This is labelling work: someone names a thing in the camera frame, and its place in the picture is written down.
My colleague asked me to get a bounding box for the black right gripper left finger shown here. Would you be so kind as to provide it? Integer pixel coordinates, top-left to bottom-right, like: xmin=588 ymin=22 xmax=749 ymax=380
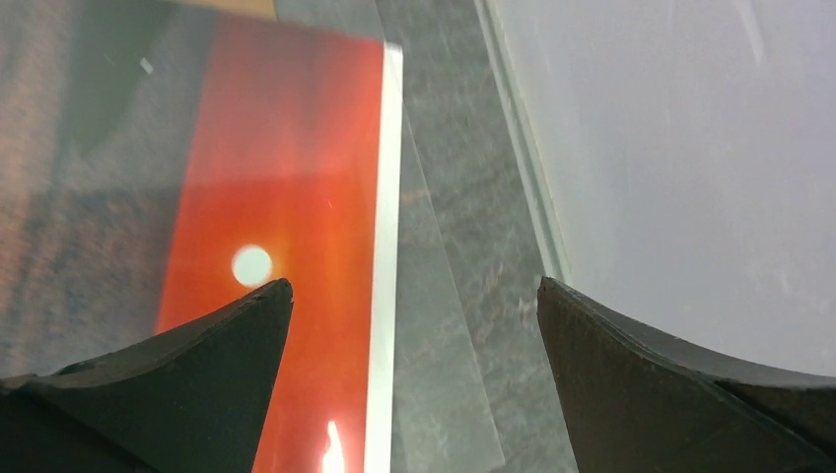
xmin=1 ymin=279 xmax=293 ymax=472

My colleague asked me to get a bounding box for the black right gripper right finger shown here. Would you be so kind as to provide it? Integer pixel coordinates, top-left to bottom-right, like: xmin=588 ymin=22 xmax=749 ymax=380
xmin=537 ymin=277 xmax=835 ymax=472

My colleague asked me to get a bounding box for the red sunset photo print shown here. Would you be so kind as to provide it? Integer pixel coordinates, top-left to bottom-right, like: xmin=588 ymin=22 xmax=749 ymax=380
xmin=157 ymin=14 xmax=404 ymax=472

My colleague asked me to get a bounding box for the brown cardboard backing board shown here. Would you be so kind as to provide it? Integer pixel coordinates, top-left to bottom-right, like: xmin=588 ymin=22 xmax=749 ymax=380
xmin=173 ymin=0 xmax=277 ymax=21

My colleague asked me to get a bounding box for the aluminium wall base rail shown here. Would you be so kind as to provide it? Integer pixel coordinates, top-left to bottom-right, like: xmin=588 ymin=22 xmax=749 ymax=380
xmin=475 ymin=0 xmax=572 ymax=284

